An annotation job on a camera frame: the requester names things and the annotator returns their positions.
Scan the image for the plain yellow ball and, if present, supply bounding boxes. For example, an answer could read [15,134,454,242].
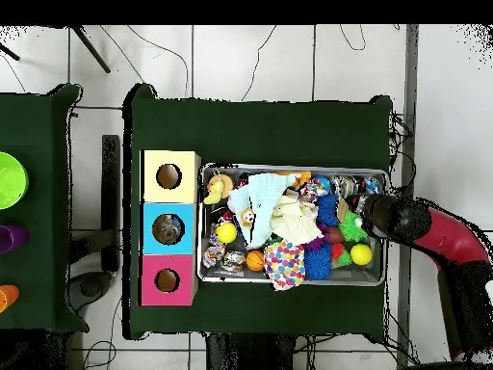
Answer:
[350,243,374,267]

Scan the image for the blue spiky ball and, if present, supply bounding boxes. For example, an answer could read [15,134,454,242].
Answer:
[303,244,333,281]

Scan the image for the black tripod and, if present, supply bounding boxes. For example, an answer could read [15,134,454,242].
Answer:
[0,24,112,74]

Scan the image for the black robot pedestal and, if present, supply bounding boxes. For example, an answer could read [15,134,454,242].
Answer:
[205,332,298,370]

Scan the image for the black panel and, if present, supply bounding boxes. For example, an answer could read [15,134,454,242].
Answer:
[100,133,121,273]

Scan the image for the silver mesh bin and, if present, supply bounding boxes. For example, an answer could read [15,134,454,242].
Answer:
[196,163,387,287]

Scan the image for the purple cup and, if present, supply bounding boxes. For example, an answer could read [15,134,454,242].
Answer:
[0,224,30,254]

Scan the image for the yellow tennis ball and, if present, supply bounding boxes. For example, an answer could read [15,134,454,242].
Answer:
[214,222,239,245]

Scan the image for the mint green cloth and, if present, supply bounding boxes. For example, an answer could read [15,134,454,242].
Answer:
[227,172,298,250]

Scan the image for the orange cup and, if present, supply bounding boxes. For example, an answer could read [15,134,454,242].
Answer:
[0,283,21,314]

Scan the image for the dark green tablecloth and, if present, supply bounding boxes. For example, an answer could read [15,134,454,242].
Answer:
[121,82,394,341]
[0,83,91,333]

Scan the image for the green spiky monster toy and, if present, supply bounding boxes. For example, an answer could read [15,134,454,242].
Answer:
[338,210,370,243]

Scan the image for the polka dot cloth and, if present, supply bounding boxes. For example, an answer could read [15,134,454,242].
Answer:
[263,238,306,291]

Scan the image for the yellow plush duck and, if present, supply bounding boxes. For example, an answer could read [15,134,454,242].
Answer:
[203,179,226,206]

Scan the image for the cream knitted cloth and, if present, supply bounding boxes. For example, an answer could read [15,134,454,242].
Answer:
[269,194,324,247]

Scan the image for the wooden three-hole box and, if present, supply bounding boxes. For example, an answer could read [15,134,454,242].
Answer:
[138,148,202,307]

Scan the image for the lime green bowl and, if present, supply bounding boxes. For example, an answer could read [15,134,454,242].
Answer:
[0,150,30,211]

